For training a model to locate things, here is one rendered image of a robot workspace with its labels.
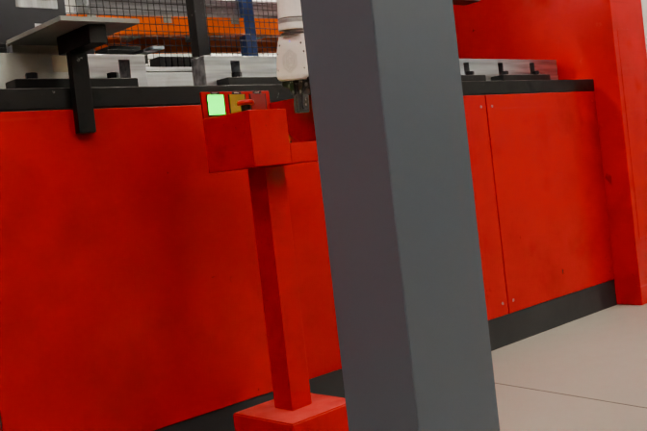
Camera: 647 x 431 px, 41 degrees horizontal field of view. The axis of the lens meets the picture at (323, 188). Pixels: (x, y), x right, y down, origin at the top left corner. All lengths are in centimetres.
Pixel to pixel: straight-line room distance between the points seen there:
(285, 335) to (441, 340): 60
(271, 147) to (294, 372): 50
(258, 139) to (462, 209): 56
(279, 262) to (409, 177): 63
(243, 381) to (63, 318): 50
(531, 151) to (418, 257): 178
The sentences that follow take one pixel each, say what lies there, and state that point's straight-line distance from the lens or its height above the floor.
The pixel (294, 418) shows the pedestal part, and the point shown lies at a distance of 190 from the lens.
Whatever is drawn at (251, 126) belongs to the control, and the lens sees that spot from 182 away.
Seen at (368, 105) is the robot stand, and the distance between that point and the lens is 136.
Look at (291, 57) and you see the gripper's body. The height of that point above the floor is 89.
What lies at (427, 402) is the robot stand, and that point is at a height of 26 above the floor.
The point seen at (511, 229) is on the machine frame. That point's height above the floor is 37.
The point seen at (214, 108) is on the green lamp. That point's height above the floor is 80.
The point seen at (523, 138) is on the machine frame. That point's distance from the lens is 307.
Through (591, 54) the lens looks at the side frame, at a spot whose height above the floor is 97.
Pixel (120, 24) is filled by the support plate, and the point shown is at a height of 99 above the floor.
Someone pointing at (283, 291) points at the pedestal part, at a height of 38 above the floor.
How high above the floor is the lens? 63
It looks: 1 degrees down
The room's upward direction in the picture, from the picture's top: 6 degrees counter-clockwise
